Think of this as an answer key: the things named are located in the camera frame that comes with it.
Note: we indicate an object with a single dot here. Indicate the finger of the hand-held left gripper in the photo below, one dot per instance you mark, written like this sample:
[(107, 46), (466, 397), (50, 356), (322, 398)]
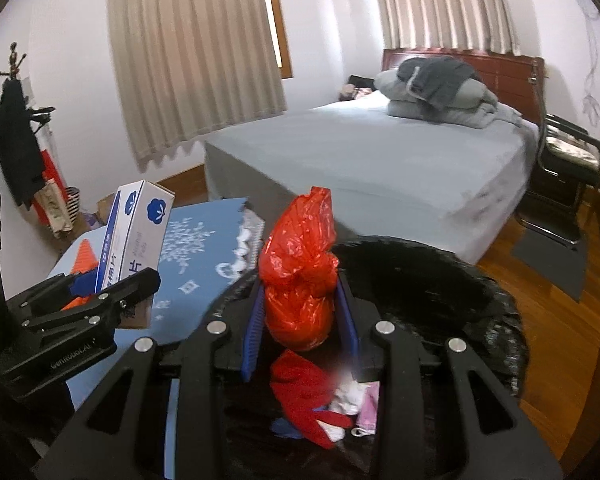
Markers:
[(55, 287), (130, 287)]

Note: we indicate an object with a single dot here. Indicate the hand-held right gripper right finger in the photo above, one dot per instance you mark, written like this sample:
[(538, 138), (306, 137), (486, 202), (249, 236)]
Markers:
[(347, 320)]

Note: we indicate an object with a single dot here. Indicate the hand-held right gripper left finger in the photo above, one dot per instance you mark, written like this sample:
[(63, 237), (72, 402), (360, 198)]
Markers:
[(252, 340)]

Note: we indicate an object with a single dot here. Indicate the white and blue cardboard box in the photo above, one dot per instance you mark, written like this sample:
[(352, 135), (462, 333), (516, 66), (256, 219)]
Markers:
[(135, 240)]

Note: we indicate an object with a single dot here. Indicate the red plastic bag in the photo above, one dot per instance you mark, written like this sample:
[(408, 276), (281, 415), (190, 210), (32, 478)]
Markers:
[(300, 280)]

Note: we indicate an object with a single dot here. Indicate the red cloth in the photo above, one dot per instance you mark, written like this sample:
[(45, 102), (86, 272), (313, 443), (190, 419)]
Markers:
[(300, 385)]

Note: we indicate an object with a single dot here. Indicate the white cloth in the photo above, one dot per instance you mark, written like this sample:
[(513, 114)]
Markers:
[(347, 397)]

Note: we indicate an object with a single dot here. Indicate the black bag lined trash bin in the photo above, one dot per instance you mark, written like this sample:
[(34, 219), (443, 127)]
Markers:
[(430, 285)]

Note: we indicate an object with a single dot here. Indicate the pink face mask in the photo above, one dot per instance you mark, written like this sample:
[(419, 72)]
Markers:
[(367, 410)]

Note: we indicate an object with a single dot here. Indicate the purple bag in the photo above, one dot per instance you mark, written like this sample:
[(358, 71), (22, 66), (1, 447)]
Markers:
[(91, 220)]

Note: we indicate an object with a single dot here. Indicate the blue tree print tablecloth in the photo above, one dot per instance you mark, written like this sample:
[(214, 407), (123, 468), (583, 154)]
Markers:
[(200, 255)]

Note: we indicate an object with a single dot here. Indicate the beige printed tote bag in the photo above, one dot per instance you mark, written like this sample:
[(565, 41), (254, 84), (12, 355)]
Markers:
[(55, 210)]

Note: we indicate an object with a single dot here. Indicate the brown paper bag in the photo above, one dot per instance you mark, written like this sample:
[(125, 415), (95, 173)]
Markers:
[(105, 206)]

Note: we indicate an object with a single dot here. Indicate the striped bag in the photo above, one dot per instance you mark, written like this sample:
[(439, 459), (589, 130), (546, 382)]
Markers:
[(72, 202)]

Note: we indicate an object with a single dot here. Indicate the red garment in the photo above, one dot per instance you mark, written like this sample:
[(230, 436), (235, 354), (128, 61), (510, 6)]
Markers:
[(50, 165)]

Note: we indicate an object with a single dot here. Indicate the black coat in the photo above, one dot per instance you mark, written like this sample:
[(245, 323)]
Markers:
[(17, 150)]

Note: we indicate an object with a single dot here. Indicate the bed with grey sheet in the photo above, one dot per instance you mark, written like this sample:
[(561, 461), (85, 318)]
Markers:
[(355, 160)]

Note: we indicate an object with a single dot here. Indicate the black clothes hanger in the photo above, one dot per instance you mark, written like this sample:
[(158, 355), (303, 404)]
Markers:
[(40, 110)]

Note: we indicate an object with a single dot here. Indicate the grey floor mat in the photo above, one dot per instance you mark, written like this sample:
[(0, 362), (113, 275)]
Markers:
[(550, 265)]

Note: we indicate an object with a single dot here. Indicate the pink bundle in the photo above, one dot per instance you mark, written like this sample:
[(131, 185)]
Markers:
[(352, 94)]

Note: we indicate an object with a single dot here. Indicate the wooden coat rack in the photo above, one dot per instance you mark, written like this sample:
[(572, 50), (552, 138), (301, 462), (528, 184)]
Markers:
[(13, 62)]

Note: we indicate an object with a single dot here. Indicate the wide beige curtain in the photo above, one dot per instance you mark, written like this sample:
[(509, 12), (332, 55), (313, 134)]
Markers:
[(190, 60)]

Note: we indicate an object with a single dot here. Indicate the black pillow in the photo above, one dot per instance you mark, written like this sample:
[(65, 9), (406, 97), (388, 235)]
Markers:
[(362, 81)]

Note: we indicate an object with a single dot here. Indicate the folded grey duvet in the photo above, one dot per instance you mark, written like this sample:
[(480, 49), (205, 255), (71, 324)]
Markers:
[(395, 85)]

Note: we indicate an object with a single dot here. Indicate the black office chair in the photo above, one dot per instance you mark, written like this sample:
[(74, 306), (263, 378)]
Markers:
[(555, 170)]

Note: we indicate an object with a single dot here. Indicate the dark grey garment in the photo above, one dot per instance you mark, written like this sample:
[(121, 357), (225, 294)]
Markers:
[(440, 80)]

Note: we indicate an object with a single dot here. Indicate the patterned chair cushion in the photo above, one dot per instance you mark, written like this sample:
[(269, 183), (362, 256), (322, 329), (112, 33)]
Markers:
[(575, 150)]

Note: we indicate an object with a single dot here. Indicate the red-brown wooden headboard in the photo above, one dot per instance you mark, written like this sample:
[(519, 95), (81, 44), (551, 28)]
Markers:
[(505, 80)]

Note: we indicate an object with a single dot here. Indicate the narrow beige curtain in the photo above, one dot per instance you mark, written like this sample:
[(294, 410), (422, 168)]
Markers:
[(445, 5)]

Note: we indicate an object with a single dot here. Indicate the wooden window frame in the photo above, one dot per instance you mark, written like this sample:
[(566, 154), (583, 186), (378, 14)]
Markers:
[(280, 35)]

